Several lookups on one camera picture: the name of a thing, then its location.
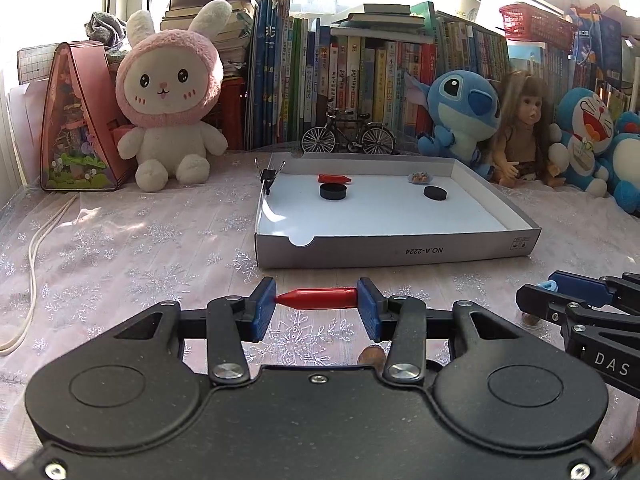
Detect red mesh basket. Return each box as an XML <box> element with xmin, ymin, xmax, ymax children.
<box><xmin>499</xmin><ymin>2</ymin><xmax>576</xmax><ymax>53</ymax></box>

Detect person's right hand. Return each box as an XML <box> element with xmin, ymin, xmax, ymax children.
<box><xmin>615</xmin><ymin>435</ymin><xmax>640</xmax><ymax>467</ymax></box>

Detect blue plush with white belly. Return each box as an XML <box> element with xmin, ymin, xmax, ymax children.
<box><xmin>597</xmin><ymin>110</ymin><xmax>640</xmax><ymax>216</ymax></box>

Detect red plastic crate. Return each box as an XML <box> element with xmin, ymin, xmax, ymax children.
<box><xmin>202</xmin><ymin>77</ymin><xmax>248</xmax><ymax>151</ymax></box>

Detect flat-lying book pile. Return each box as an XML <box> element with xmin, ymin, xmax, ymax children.
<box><xmin>332</xmin><ymin>2</ymin><xmax>436</xmax><ymax>36</ymax></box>

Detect brown-haired baby doll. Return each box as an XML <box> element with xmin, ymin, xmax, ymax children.
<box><xmin>487</xmin><ymin>71</ymin><xmax>568</xmax><ymax>188</ymax></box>

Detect snowflake lace tablecloth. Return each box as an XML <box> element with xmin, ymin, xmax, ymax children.
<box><xmin>0</xmin><ymin>150</ymin><xmax>640</xmax><ymax>461</ymax></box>

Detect grid-lined pad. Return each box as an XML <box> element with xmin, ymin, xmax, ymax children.
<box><xmin>16</xmin><ymin>44</ymin><xmax>58</xmax><ymax>86</ymax></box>

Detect blue printed paper bag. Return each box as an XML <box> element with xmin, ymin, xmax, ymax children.
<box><xmin>570</xmin><ymin>5</ymin><xmax>626</xmax><ymax>91</ymax></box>

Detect black binder clip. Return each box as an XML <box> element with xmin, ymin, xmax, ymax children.
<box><xmin>254</xmin><ymin>157</ymin><xmax>287</xmax><ymax>196</ymax></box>

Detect white cardboard box tray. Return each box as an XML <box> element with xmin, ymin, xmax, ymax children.
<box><xmin>253</xmin><ymin>152</ymin><xmax>542</xmax><ymax>270</ymax></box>

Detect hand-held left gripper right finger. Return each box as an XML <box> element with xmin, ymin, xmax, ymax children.
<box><xmin>356</xmin><ymin>276</ymin><xmax>526</xmax><ymax>386</ymax></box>

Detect row of standing books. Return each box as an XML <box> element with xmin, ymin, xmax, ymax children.
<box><xmin>245</xmin><ymin>0</ymin><xmax>640</xmax><ymax>153</ymax></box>

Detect brown walnut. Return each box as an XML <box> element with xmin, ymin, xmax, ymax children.
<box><xmin>357</xmin><ymin>345</ymin><xmax>388</xmax><ymax>368</ymax></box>

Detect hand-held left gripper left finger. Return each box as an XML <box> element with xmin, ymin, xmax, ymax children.
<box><xmin>107</xmin><ymin>276</ymin><xmax>277</xmax><ymax>386</ymax></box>

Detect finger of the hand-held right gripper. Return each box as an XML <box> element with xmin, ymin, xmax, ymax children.
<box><xmin>547</xmin><ymin>271</ymin><xmax>640</xmax><ymax>311</ymax></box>
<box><xmin>516</xmin><ymin>284</ymin><xmax>640</xmax><ymax>333</ymax></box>

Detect white cable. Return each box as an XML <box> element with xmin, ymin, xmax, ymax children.
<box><xmin>0</xmin><ymin>192</ymin><xmax>81</xmax><ymax>357</ymax></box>

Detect pink bunny plush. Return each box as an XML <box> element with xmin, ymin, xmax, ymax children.
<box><xmin>115</xmin><ymin>0</ymin><xmax>229</xmax><ymax>193</ymax></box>

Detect grey crumpled cloth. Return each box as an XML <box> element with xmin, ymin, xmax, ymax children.
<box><xmin>84</xmin><ymin>10</ymin><xmax>128</xmax><ymax>53</ymax></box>

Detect pale pink paper sheet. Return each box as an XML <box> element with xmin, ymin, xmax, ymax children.
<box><xmin>6</xmin><ymin>82</ymin><xmax>51</xmax><ymax>183</ymax></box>

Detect miniature metal bicycle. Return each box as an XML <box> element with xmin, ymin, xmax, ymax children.
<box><xmin>301</xmin><ymin>110</ymin><xmax>398</xmax><ymax>156</ymax></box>

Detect blue robot cat plush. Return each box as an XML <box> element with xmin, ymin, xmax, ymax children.
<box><xmin>547</xmin><ymin>87</ymin><xmax>631</xmax><ymax>198</ymax></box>

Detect pink miniature house model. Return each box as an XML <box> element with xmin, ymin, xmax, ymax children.
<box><xmin>39</xmin><ymin>41</ymin><xmax>136</xmax><ymax>192</ymax></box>

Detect blue alien plush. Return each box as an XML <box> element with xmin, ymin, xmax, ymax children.
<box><xmin>402</xmin><ymin>71</ymin><xmax>502</xmax><ymax>178</ymax></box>

